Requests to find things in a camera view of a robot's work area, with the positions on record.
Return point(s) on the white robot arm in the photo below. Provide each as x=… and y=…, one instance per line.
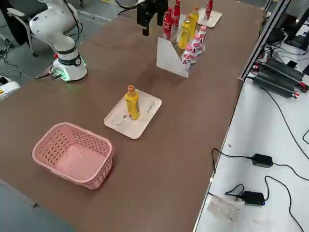
x=55, y=36

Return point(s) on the aluminium frame post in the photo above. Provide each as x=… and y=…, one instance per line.
x=257, y=48

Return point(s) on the black office chair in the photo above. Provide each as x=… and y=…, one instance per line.
x=20, y=31

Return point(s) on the black smartphone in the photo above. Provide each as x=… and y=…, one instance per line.
x=292, y=64

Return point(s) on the black power supply box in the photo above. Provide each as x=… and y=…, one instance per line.
x=277, y=84
x=285, y=68

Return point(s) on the yellow pear drink bottle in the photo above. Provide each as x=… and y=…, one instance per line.
x=194, y=15
x=132, y=106
x=184, y=33

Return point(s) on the black power adapter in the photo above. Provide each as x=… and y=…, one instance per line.
x=262, y=160
x=253, y=198

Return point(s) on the pink-capped white drink bottle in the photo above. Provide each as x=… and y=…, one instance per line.
x=202, y=36
x=196, y=46
x=187, y=58

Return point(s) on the clear plastic bag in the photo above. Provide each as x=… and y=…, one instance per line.
x=224, y=207

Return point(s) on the clear acrylic tiered shelf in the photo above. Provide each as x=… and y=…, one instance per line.
x=169, y=58

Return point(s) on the red Coca-Cola bottle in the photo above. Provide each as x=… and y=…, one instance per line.
x=209, y=9
x=167, y=24
x=176, y=14

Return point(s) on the pink plastic basket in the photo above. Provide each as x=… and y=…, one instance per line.
x=72, y=157

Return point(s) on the cream rabbit-print tray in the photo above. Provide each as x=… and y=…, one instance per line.
x=212, y=23
x=144, y=120

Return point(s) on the white control box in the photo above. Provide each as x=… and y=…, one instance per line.
x=8, y=88

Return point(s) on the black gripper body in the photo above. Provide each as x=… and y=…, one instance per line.
x=154, y=5

